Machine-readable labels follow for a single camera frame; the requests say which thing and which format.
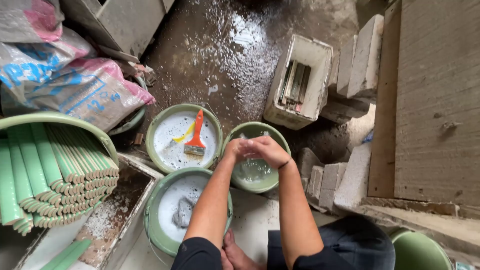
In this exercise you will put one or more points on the person's left hand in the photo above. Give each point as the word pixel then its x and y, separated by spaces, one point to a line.
pixel 231 150

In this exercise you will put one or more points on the person's right hand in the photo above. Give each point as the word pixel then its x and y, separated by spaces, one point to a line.
pixel 268 150

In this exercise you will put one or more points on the person's left fingers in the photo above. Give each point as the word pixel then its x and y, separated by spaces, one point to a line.
pixel 229 148

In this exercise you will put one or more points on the person's right fingers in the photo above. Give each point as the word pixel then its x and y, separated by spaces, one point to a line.
pixel 249 147

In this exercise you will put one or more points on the green bucket with clear water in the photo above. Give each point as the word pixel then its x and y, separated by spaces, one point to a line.
pixel 258 174

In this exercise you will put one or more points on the black wrist band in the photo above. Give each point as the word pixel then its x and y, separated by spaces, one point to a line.
pixel 285 164

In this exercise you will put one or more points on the grey stone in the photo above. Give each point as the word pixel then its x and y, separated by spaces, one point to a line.
pixel 308 159

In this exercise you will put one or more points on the green bucket with white foam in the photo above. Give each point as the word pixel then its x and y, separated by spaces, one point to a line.
pixel 168 150

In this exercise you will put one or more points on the small white brick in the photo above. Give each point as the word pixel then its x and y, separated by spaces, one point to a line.
pixel 332 183
pixel 314 182

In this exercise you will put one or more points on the bundle of tiles in box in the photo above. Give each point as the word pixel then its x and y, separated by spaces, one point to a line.
pixel 295 86

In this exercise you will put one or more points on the grey wet cloth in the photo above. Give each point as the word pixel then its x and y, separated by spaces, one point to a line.
pixel 183 213

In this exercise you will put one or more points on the green bucket with grey cloth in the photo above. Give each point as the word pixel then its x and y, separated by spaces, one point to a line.
pixel 168 210

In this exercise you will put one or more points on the white foam box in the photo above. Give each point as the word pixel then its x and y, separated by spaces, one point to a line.
pixel 315 75

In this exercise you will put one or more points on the green basin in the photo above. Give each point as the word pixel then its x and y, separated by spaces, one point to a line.
pixel 135 120

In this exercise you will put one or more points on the grey flat brick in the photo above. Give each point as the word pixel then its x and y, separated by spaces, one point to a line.
pixel 343 109

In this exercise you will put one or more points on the person's bare foot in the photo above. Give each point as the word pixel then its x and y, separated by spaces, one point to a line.
pixel 236 253

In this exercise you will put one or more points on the large white block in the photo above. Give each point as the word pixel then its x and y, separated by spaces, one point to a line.
pixel 354 176

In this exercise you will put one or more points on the thin white brick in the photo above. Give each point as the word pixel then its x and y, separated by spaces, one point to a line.
pixel 345 67

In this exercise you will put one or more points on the dirty white trough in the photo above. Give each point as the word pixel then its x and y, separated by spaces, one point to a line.
pixel 112 213

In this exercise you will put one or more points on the person's black trousers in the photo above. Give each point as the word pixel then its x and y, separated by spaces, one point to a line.
pixel 348 243

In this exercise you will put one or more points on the wooden board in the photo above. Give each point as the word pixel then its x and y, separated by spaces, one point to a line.
pixel 384 112

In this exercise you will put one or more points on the tall white brick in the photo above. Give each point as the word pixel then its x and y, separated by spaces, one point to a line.
pixel 365 56

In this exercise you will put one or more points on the grey concrete slabs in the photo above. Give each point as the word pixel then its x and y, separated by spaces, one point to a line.
pixel 127 22

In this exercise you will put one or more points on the printed woven sack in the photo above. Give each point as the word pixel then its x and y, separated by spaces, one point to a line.
pixel 75 90

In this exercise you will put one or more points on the large green tub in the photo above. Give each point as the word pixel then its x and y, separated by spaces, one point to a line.
pixel 56 117

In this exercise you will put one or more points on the pile of green trim tiles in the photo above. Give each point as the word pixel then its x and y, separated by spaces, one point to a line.
pixel 48 176

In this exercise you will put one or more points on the loose green trim tiles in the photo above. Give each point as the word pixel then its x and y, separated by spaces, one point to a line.
pixel 67 257

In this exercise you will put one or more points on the empty green bucket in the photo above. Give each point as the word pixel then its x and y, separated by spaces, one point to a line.
pixel 416 251

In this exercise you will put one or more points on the pink grey woven sack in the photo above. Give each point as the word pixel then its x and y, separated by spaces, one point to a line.
pixel 26 18

